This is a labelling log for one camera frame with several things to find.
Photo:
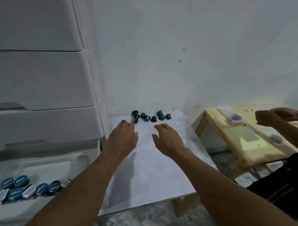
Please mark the person's left hand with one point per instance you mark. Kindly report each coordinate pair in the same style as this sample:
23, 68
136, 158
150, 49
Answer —
122, 140

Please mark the person's right hand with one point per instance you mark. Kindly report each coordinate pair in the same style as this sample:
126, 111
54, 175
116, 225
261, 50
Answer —
170, 142

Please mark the cluster of dark teal capsules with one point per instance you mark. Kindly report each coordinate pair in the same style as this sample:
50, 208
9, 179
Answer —
153, 118

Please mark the row of lidded capsules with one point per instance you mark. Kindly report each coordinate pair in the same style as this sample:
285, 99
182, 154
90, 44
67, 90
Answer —
25, 188

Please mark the person's left forearm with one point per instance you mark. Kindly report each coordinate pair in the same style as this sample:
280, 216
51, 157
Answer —
78, 197

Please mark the person's right forearm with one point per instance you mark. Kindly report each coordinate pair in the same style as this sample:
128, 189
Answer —
238, 202

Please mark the white drawer cabinet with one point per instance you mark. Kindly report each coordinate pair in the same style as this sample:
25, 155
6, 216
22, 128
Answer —
36, 87

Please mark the white marble table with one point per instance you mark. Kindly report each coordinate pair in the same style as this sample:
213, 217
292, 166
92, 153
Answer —
156, 176

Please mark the clear bag with dark object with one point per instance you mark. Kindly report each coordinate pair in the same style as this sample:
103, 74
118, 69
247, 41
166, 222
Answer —
234, 117
276, 139

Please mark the clear plastic tray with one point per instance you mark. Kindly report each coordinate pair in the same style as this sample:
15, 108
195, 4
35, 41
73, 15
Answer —
50, 166

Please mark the clear plastic sheet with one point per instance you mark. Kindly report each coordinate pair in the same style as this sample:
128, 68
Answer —
246, 138

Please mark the pale wooden side table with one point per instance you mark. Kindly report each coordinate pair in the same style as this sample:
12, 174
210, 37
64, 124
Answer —
260, 153

